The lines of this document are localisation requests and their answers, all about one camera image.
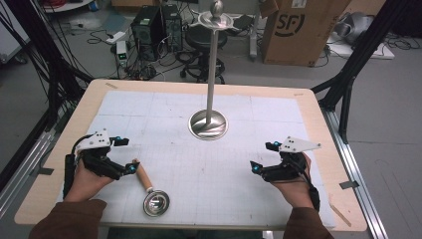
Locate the small white device green light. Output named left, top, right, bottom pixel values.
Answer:
left=115, top=40, right=129, bottom=68

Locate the person's right hand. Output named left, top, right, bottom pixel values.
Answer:
left=270, top=152, right=315, bottom=210

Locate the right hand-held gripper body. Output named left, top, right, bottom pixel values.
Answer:
left=261, top=135, right=322, bottom=183

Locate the large black computer tower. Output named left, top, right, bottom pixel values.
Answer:
left=130, top=5, right=166, bottom=63

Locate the aluminium rail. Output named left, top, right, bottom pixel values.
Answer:
left=320, top=108, right=390, bottom=239
left=0, top=128, right=57, bottom=218

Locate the person's left hand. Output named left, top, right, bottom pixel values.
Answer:
left=64, top=154, right=115, bottom=203

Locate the steel ladle with wooden handle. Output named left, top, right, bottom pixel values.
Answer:
left=131, top=158, right=171, bottom=218

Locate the white flat board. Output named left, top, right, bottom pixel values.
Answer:
left=325, top=34, right=396, bottom=61

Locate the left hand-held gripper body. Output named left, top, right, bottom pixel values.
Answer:
left=75, top=128, right=129, bottom=181

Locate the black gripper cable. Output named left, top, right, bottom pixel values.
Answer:
left=63, top=133, right=95, bottom=199
left=291, top=158, right=321, bottom=212

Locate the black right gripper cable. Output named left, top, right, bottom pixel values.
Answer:
left=291, top=158, right=321, bottom=212

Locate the silver grey bundle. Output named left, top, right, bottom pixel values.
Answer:
left=332, top=12, right=375, bottom=46

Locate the white metal pole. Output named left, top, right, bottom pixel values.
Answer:
left=248, top=0, right=264, bottom=63

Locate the white round table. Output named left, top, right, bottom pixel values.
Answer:
left=41, top=0, right=96, bottom=14

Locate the large cardboard box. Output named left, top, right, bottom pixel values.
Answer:
left=260, top=0, right=352, bottom=67

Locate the white power strip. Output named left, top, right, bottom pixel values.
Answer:
left=105, top=31, right=127, bottom=45

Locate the slim black computer tower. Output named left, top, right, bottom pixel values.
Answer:
left=161, top=3, right=184, bottom=53

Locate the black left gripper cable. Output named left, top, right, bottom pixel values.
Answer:
left=63, top=133, right=95, bottom=199

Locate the white grid mat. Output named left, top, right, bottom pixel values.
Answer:
left=56, top=90, right=336, bottom=230

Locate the black frame post with cables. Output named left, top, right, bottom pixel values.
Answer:
left=0, top=0, right=95, bottom=133

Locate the black rolling stool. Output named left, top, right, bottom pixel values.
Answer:
left=179, top=24, right=230, bottom=85

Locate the steel stand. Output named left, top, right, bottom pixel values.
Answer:
left=187, top=0, right=245, bottom=141

